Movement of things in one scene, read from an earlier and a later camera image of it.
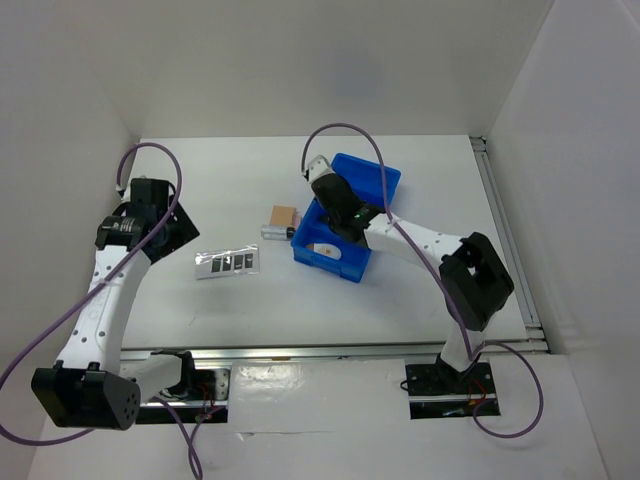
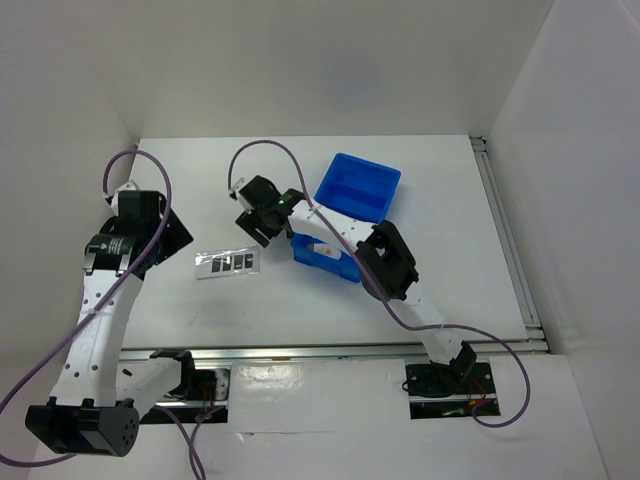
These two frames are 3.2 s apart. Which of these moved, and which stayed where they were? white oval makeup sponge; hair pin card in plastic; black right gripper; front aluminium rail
Moved: black right gripper
Stayed: front aluminium rail; white oval makeup sponge; hair pin card in plastic
